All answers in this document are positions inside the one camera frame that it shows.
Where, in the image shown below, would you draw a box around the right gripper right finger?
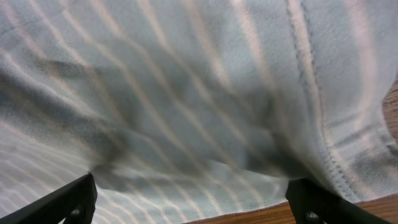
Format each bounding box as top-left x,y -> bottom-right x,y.
285,179 -> 389,224

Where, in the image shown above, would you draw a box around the light blue striped baby pants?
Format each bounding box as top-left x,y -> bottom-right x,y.
1,0 -> 397,223

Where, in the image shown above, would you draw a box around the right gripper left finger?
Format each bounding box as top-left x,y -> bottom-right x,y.
1,173 -> 98,224

